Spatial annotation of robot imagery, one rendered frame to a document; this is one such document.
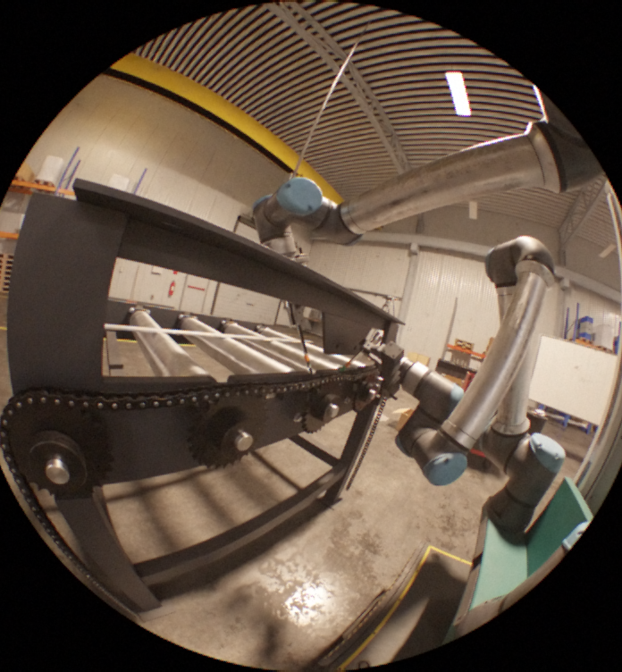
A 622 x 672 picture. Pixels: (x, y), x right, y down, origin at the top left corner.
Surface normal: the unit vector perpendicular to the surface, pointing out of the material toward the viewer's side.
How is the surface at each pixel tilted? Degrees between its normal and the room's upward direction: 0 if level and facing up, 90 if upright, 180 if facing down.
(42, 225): 90
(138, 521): 0
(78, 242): 90
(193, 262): 90
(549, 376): 90
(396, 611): 0
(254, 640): 0
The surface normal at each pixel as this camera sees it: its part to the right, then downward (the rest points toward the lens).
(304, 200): 0.48, 0.09
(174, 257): 0.77, 0.25
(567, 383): -0.85, -0.18
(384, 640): 0.26, -0.96
